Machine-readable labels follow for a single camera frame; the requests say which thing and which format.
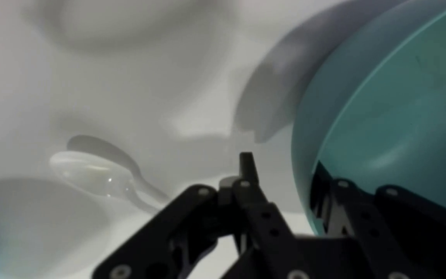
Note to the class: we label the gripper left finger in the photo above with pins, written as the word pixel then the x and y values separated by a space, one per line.
pixel 192 224

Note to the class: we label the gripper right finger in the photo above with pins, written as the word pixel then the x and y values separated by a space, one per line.
pixel 378 228

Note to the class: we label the teal plastic bowl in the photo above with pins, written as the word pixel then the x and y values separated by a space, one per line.
pixel 393 108

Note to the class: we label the clear plastic spoon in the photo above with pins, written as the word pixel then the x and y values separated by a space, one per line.
pixel 95 174

